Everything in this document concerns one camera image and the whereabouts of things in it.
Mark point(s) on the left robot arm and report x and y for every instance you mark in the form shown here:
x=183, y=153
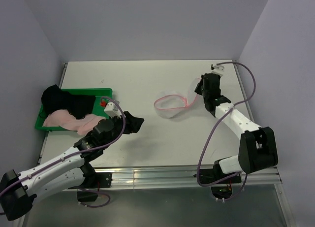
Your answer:
x=71, y=169

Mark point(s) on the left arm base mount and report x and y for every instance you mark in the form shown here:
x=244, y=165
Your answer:
x=98, y=181

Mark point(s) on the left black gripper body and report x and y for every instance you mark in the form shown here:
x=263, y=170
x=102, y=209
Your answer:
x=118, y=125

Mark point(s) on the black bra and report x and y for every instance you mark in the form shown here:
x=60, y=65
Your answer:
x=53, y=99

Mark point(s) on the pink garment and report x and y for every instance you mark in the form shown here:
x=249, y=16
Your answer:
x=63, y=119

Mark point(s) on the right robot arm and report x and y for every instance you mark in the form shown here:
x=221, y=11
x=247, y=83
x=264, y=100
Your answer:
x=257, y=147

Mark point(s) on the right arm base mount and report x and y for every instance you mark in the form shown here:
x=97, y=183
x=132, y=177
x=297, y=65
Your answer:
x=220, y=192

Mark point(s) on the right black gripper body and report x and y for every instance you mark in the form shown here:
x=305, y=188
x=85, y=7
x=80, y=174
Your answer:
x=204, y=95

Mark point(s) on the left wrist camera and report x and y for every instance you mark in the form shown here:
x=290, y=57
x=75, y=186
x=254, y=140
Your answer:
x=110, y=109

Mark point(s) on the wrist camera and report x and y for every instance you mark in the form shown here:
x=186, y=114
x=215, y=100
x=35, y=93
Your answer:
x=217, y=69
x=110, y=109

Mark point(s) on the green plastic tray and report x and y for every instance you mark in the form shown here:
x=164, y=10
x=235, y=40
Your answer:
x=97, y=109

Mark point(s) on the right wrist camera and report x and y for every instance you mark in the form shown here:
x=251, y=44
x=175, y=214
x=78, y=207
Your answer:
x=217, y=69

